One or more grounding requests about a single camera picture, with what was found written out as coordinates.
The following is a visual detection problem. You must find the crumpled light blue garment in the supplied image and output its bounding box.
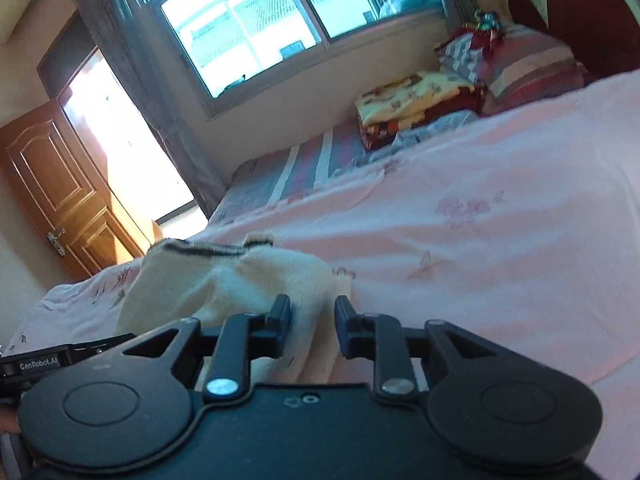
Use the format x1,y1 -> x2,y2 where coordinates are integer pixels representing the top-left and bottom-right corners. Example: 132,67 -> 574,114
354,110 -> 480,167

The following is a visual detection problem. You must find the teal bedding outside window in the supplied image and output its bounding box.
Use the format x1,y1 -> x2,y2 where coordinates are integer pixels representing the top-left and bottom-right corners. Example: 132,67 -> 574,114
378,0 -> 442,18

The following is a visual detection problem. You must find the red heart-shaped headboard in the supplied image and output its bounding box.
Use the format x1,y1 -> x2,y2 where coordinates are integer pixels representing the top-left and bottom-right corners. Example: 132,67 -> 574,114
506,0 -> 639,78

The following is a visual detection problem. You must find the metal door handle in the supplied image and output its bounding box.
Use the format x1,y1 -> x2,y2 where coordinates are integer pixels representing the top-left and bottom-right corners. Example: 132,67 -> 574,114
47,229 -> 66,258

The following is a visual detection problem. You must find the cream striped knitted sweater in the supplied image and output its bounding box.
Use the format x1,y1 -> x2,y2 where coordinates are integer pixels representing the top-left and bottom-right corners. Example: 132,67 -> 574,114
116,234 -> 352,384

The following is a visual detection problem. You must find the red patterned cloth bundle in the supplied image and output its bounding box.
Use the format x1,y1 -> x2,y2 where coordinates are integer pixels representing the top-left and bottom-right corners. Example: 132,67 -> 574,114
434,9 -> 506,58

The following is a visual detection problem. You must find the yellow red folded blanket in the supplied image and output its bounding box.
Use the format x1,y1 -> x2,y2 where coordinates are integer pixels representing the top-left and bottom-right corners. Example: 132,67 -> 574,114
355,72 -> 485,152

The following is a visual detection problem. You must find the pink floral bed quilt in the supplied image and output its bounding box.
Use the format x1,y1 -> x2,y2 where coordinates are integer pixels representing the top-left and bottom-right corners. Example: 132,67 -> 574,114
1,73 -> 639,479

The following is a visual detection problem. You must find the plaid striped pillow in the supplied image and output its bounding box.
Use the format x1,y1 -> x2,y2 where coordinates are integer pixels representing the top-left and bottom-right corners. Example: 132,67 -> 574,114
437,24 -> 587,116

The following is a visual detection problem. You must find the sliding glass window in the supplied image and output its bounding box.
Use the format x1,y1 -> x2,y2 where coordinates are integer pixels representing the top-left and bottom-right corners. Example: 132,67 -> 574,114
132,0 -> 444,117

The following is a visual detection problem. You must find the grey left curtain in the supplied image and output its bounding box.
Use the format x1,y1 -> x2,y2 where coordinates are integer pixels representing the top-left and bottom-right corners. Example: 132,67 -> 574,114
74,0 -> 226,217

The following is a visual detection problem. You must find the striped purple bed sheet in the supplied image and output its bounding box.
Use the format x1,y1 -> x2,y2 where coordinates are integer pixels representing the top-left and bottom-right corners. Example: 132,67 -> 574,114
209,118 -> 376,226

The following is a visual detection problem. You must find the brown wooden door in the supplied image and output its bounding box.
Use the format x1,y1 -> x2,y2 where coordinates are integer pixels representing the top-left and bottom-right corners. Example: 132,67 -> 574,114
1,101 -> 160,281

